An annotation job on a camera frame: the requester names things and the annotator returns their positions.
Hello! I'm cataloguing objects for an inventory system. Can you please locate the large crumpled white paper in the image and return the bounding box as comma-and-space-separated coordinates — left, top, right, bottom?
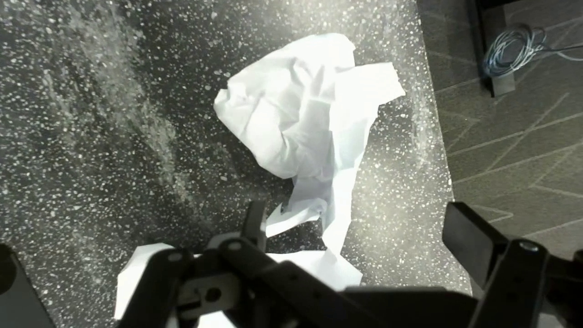
114, 243, 363, 321

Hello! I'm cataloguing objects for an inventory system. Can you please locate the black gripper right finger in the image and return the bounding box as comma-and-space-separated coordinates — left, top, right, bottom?
443, 203, 583, 328

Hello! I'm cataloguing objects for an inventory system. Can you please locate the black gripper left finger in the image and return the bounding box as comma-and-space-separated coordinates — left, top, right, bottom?
117, 201, 341, 328

